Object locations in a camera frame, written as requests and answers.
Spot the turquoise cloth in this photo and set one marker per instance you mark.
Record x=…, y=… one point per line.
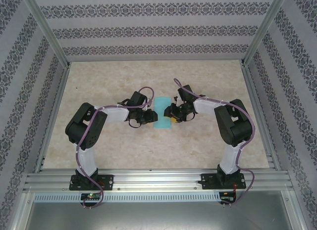
x=161, y=101

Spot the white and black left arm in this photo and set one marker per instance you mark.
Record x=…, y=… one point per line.
x=84, y=126

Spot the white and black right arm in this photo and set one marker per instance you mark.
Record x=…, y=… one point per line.
x=232, y=123

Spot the grey sheet metal tray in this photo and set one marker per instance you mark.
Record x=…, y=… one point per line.
x=158, y=215

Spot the small black controller board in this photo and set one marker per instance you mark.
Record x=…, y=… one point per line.
x=90, y=196
x=226, y=195

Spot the wide grooved aluminium rail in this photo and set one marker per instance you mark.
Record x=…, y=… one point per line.
x=158, y=181

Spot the right arm's black base plate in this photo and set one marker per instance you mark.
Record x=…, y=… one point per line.
x=206, y=181

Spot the left arm's black base plate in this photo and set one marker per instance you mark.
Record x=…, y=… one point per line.
x=109, y=181

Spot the aluminium side rail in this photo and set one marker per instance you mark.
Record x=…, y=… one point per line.
x=253, y=91
x=54, y=116

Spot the aluminium frame post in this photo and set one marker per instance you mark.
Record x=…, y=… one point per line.
x=47, y=32
x=265, y=29

